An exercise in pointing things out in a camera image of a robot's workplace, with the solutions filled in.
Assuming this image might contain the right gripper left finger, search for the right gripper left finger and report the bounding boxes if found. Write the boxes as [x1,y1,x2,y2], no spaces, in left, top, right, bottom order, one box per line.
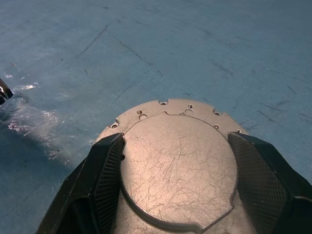
[36,133,125,234]

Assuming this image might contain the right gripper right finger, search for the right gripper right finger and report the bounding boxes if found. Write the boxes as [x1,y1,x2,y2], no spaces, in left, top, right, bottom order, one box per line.
[227,131,312,234]

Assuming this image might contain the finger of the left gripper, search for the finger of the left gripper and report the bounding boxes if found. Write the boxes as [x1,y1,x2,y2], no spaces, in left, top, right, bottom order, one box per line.
[0,78,14,106]

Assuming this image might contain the silver motor end cap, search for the silver motor end cap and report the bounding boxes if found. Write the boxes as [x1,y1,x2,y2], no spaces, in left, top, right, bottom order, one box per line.
[94,98,259,234]

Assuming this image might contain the blue plastic table cover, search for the blue plastic table cover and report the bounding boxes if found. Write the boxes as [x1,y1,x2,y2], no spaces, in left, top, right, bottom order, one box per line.
[0,0,312,234]

